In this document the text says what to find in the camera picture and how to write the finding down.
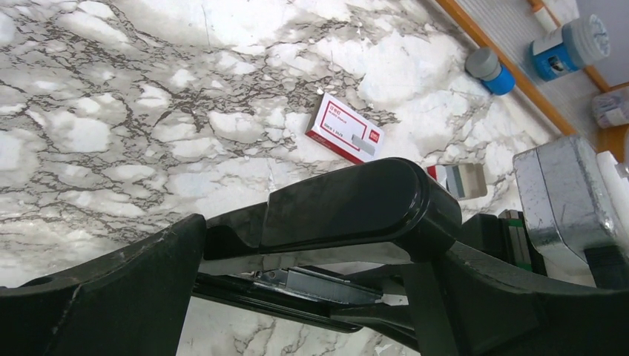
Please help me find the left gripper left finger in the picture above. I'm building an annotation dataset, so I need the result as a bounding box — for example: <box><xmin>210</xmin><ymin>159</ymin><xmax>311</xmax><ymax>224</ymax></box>
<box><xmin>1</xmin><ymin>214</ymin><xmax>206</xmax><ymax>355</ymax></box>

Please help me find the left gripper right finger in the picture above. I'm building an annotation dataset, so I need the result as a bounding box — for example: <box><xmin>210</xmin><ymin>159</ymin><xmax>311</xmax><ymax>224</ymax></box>
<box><xmin>402</xmin><ymin>243</ymin><xmax>628</xmax><ymax>355</ymax></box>

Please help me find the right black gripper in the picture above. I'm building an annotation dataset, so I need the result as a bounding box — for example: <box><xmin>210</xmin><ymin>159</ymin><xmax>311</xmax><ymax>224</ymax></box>
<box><xmin>459</xmin><ymin>210</ymin><xmax>547</xmax><ymax>275</ymax></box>

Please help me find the beige staple box tray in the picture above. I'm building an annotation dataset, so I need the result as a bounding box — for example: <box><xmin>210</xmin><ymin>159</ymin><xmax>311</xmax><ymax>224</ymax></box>
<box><xmin>427</xmin><ymin>163</ymin><xmax>487</xmax><ymax>200</ymax></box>

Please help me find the red white staple box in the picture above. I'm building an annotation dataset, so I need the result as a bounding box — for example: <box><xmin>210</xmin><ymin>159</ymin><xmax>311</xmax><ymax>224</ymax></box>
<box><xmin>305</xmin><ymin>93</ymin><xmax>384</xmax><ymax>164</ymax></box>

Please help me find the orange wooden shelf rack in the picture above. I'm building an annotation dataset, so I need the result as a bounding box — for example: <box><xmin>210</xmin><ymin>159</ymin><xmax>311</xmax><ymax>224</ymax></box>
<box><xmin>435</xmin><ymin>0</ymin><xmax>629</xmax><ymax>163</ymax></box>

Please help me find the white bottle behind rack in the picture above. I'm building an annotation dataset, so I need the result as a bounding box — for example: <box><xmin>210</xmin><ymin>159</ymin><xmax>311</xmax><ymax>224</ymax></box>
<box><xmin>591</xmin><ymin>87</ymin><xmax>628</xmax><ymax>128</ymax></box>

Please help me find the blue white cup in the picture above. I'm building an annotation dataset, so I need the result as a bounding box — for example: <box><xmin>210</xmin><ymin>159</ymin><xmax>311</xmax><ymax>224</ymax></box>
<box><xmin>529</xmin><ymin>14</ymin><xmax>610</xmax><ymax>82</ymax></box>

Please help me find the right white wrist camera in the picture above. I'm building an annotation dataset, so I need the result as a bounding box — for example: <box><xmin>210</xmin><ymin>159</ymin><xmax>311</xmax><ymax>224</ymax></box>
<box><xmin>513</xmin><ymin>135</ymin><xmax>628</xmax><ymax>290</ymax></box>

